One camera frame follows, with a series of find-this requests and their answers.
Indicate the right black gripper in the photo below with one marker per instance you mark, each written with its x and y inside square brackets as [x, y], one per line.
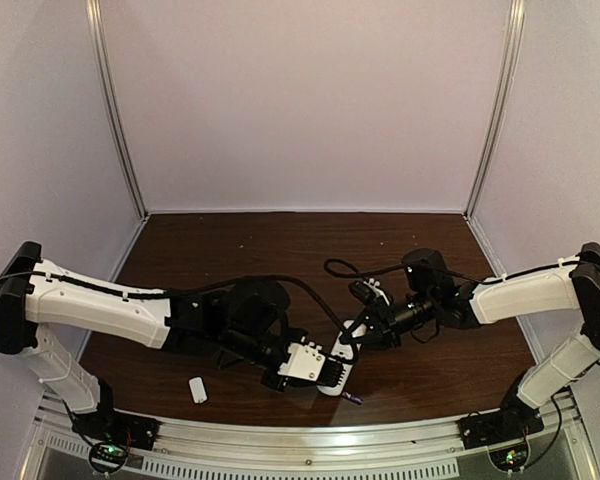
[383, 329]

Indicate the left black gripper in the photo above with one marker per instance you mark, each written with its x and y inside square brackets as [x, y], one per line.
[273, 378]

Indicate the white remote control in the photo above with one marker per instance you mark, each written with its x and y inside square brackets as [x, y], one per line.
[337, 370]

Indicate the purple AA battery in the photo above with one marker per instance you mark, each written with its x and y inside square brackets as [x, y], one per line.
[352, 398]

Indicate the white battery cover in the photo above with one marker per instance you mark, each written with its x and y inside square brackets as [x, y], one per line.
[198, 390]

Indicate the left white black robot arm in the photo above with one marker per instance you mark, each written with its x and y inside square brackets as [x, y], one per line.
[248, 320]

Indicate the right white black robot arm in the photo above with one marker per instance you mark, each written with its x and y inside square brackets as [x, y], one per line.
[572, 283]

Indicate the left controller board with LEDs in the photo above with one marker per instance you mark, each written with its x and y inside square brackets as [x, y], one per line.
[107, 458]

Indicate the controller board with leds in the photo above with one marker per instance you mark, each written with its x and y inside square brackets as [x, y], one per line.
[510, 458]
[107, 458]

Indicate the right controller board with LEDs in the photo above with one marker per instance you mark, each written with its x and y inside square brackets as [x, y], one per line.
[510, 458]

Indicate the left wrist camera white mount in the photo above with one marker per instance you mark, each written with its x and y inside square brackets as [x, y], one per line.
[309, 364]

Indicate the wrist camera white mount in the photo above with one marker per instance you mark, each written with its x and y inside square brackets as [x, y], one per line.
[371, 295]
[309, 364]

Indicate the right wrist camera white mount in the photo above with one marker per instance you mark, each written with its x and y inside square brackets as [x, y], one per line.
[371, 295]

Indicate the curved aluminium front rail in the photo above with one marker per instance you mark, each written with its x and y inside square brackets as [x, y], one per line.
[325, 447]

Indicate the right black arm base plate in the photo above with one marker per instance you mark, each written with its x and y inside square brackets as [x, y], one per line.
[502, 425]

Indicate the white slotted cable duct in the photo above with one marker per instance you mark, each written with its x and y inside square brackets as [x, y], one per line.
[59, 456]

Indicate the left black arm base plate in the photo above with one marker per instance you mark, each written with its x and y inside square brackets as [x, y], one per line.
[123, 429]

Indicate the right aluminium frame post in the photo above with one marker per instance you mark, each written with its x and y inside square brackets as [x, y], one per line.
[509, 62]

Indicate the aluminium frame post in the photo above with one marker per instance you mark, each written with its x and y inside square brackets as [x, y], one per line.
[509, 62]
[113, 115]

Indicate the left aluminium frame post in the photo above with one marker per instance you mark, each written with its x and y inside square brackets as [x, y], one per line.
[113, 115]

